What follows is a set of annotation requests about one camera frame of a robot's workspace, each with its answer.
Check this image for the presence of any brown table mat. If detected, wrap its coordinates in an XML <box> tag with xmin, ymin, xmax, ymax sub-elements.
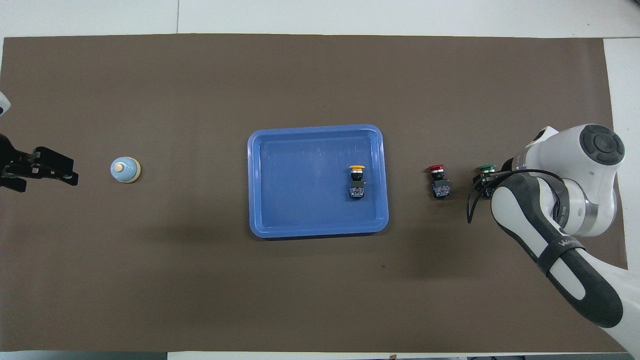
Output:
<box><xmin>0</xmin><ymin>33</ymin><xmax>629</xmax><ymax>353</ymax></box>

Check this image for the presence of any light blue desk bell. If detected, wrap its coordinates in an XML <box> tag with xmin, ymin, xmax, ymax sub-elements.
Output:
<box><xmin>110</xmin><ymin>156</ymin><xmax>142</xmax><ymax>184</ymax></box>

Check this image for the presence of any red push button switch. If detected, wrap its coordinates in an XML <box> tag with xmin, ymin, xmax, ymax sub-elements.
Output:
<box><xmin>427</xmin><ymin>164</ymin><xmax>452</xmax><ymax>200</ymax></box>

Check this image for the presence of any green push button switch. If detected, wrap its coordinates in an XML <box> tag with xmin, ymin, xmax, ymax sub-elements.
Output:
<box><xmin>475</xmin><ymin>164</ymin><xmax>497</xmax><ymax>198</ymax></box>

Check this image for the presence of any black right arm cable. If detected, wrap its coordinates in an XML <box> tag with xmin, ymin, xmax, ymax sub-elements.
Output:
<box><xmin>466</xmin><ymin>169</ymin><xmax>566</xmax><ymax>225</ymax></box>

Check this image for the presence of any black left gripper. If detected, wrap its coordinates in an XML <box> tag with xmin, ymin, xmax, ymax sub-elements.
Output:
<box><xmin>0</xmin><ymin>134</ymin><xmax>79</xmax><ymax>193</ymax></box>

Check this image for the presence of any yellow push button switch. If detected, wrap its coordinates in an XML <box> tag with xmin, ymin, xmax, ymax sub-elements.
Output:
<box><xmin>348</xmin><ymin>164</ymin><xmax>367</xmax><ymax>201</ymax></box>

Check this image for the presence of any blue plastic tray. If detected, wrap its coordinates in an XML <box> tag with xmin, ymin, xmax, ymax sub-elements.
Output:
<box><xmin>247</xmin><ymin>123</ymin><xmax>390</xmax><ymax>239</ymax></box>

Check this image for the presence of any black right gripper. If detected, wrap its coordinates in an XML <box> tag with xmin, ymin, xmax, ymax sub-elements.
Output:
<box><xmin>472</xmin><ymin>156</ymin><xmax>526</xmax><ymax>194</ymax></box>

